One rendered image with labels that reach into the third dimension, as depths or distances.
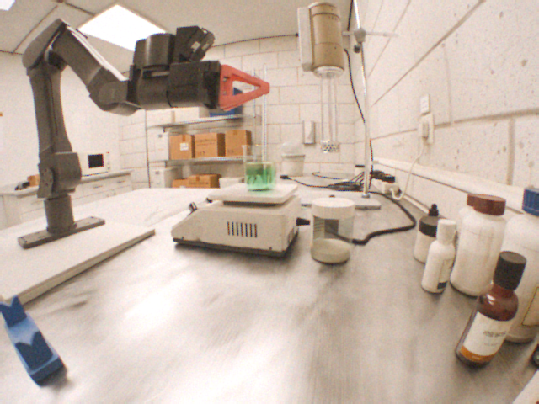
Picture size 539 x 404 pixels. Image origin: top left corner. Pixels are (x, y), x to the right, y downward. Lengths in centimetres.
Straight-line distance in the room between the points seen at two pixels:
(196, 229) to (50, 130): 34
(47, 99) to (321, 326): 57
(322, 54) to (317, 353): 69
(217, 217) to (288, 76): 263
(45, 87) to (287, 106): 254
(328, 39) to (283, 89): 216
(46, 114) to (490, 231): 68
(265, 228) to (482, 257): 27
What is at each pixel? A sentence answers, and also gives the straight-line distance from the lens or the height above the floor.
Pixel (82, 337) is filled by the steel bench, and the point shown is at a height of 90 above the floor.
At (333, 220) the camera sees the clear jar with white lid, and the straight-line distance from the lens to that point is 31.
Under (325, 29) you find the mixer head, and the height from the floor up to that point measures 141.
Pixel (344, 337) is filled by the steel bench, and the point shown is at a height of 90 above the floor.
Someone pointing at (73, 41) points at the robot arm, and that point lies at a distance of 54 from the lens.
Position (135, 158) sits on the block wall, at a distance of 387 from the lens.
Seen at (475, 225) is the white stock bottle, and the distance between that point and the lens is 29.
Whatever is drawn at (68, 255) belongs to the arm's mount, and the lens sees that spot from 43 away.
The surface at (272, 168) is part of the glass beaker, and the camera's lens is 34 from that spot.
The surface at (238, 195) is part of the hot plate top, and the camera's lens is 34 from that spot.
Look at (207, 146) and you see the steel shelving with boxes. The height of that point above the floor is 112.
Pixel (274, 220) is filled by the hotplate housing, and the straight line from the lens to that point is 32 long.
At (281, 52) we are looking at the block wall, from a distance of 302.
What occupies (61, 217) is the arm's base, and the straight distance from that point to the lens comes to 53.
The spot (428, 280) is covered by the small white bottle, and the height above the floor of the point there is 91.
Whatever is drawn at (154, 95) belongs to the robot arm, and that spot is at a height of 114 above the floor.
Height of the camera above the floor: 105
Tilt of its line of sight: 12 degrees down
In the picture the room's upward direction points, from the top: 1 degrees counter-clockwise
